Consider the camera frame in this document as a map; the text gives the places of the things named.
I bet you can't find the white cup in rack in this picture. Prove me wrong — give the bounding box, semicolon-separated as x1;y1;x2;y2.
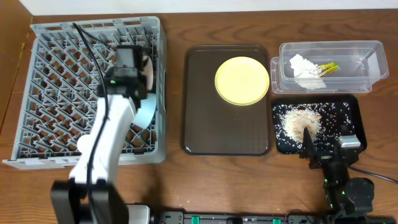
77;134;93;154

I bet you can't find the white cup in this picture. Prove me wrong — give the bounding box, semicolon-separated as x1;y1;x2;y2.
77;134;93;154
143;55;154;91

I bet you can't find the black food waste tray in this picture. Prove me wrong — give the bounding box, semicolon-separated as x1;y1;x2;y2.
272;95;368;154

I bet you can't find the pile of rice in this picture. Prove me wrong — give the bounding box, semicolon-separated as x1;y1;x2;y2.
272;102;355;150

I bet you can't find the clear plastic bin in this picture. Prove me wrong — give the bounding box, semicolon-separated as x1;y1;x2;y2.
278;40;389;82

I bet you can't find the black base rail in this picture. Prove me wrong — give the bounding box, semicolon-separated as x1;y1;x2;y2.
124;203;330;224

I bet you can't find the yellow plate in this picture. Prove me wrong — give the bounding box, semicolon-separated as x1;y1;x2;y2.
215;57;270;106

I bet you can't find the green foil wrapper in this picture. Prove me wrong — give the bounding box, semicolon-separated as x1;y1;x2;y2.
317;62;340;77

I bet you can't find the light blue bowl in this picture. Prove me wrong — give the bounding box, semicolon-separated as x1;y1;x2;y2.
133;93;157;129

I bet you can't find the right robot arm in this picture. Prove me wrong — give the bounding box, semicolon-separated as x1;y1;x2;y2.
300;128;374;223

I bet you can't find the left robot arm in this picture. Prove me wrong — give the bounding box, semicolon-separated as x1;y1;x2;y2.
50;45;157;223

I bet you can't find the dark brown serving tray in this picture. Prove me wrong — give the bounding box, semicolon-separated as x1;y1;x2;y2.
180;45;273;156

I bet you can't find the white napkin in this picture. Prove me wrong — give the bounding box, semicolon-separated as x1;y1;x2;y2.
290;54;326;90

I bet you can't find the grey dishwasher rack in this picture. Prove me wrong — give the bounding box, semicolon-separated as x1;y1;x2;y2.
6;16;167;170

